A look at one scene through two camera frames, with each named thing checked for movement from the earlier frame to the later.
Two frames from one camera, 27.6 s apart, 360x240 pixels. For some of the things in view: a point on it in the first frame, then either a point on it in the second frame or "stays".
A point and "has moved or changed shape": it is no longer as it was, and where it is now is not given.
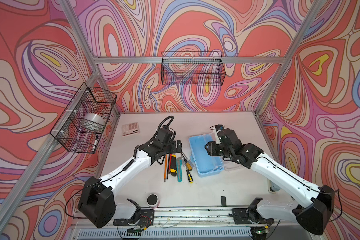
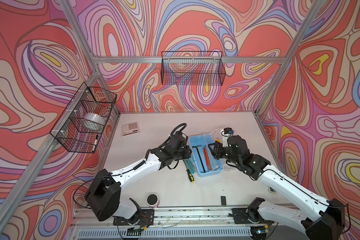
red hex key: [170, 155] has moved or changed shape
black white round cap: [152, 200] stays
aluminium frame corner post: [291, 53] stays
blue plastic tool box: [205, 163] stays
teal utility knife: [179, 162] -> [189, 165]
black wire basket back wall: [192, 68] stays
